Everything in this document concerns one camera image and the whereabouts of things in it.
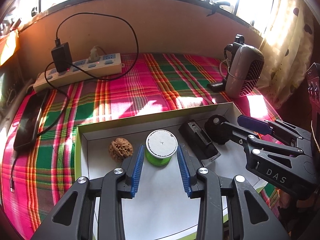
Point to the beige power strip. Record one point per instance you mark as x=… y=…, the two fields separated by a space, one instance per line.
x=106 y=65

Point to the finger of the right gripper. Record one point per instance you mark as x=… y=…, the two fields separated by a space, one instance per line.
x=278 y=129
x=240 y=134

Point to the plaid bed cloth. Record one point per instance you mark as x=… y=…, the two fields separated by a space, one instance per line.
x=32 y=183

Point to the black charger adapter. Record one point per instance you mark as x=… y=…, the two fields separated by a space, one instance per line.
x=61 y=55

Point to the green cardboard box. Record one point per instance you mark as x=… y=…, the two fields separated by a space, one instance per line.
x=161 y=209

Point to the black round disc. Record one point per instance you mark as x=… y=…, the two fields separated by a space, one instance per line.
x=217 y=130

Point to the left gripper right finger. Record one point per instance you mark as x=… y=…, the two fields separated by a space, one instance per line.
x=199 y=182

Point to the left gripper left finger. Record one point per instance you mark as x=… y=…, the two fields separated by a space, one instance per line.
x=118 y=184

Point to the black clear bike light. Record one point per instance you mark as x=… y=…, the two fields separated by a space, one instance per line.
x=199 y=142

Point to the black smartphone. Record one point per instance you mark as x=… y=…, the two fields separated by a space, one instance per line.
x=29 y=124

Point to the cream dotted curtain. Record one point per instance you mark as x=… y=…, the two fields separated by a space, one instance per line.
x=287 y=48

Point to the orange shelf tray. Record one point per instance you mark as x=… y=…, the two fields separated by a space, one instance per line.
x=9 y=45

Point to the white plug on strip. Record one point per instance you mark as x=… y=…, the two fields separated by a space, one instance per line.
x=93 y=56

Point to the grey portable heater fan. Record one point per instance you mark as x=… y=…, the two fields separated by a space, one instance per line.
x=246 y=65

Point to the brown walnut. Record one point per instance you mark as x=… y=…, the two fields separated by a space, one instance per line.
x=120 y=149

